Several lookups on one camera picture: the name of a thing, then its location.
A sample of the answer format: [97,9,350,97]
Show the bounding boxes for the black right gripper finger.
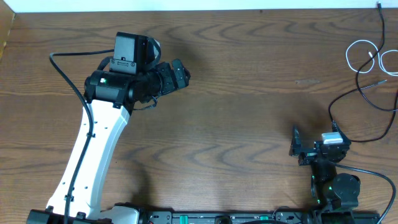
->
[331,120,344,137]
[289,126,302,156]

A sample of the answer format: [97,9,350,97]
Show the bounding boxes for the white usb cable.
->
[345,39,398,77]

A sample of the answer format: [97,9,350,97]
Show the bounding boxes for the thin black usb cable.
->
[355,1,398,112]

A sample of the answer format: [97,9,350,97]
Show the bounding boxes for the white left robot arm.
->
[27,32,190,223]

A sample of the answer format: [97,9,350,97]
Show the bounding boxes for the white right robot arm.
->
[289,122,379,224]

